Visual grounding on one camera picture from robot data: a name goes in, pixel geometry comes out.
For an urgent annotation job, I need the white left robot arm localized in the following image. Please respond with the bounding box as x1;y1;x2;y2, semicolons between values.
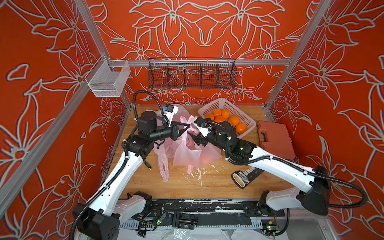
69;90;190;240

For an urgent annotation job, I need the orange mandarin middle basket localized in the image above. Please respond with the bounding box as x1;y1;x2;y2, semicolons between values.
205;114;215;121

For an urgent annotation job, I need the pink plastic bag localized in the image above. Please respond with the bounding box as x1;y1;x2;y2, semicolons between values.
173;115;222;168
152;104;193;183

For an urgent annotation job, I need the small green handled screwdriver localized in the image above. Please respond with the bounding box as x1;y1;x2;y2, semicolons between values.
144;161;152;170

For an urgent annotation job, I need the orange mandarin back top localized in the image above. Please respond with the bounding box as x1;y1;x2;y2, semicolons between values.
222;109;230;119

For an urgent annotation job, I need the black handheld label tool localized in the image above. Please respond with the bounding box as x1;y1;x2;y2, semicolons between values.
231;167;264;189

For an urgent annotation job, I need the white plastic perforated basket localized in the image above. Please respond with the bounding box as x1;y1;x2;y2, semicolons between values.
198;98;257;139

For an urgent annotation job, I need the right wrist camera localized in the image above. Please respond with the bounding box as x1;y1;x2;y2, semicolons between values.
193;117;213;138

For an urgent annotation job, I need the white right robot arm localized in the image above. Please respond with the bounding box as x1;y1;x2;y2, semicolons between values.
191;117;368;216

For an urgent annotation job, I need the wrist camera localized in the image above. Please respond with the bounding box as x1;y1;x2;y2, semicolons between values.
193;117;213;138
162;104;179;127

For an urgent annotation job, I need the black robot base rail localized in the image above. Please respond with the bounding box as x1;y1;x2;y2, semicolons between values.
120;199;286;231

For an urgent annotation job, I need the black wire wall basket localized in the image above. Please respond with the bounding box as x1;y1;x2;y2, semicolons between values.
148;57;239;90

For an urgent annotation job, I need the orange mandarin front corner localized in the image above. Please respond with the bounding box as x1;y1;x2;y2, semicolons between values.
229;116;240;127

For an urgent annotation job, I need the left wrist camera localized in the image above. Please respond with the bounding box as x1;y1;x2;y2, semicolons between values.
162;104;179;127

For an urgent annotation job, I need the red plastic tool case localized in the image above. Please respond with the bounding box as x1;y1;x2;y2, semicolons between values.
257;121;296;161

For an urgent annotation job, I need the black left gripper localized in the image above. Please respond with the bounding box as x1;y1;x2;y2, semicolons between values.
149;120;191;142

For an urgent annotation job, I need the clear wire mesh basket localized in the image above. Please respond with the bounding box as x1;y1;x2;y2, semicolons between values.
85;56;131;98

